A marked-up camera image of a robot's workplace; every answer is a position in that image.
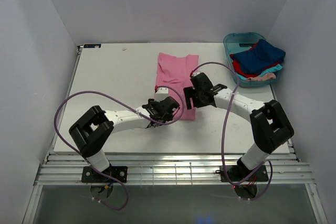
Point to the turquoise garment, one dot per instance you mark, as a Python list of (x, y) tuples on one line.
[(273, 69)]

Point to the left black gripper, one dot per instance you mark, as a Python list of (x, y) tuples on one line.
[(170, 106)]

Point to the dark blue t shirt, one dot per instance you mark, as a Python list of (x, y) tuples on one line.
[(258, 58)]

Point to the pink t shirt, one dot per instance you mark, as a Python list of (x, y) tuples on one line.
[(175, 71)]

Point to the light pink garment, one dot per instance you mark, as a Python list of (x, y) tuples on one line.
[(265, 77)]

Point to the blue label sticker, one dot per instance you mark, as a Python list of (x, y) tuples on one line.
[(92, 46)]

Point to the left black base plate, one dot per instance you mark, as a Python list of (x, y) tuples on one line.
[(89, 175)]

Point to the teal plastic laundry basket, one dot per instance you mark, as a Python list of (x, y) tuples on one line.
[(248, 55)]

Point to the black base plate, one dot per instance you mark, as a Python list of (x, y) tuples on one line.
[(89, 175), (262, 172)]

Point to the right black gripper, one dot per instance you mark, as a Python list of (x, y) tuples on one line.
[(190, 97)]

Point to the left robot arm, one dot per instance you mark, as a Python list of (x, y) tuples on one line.
[(91, 131)]

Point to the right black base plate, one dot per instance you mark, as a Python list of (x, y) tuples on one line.
[(262, 172)]

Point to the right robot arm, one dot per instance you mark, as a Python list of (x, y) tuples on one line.
[(269, 124)]

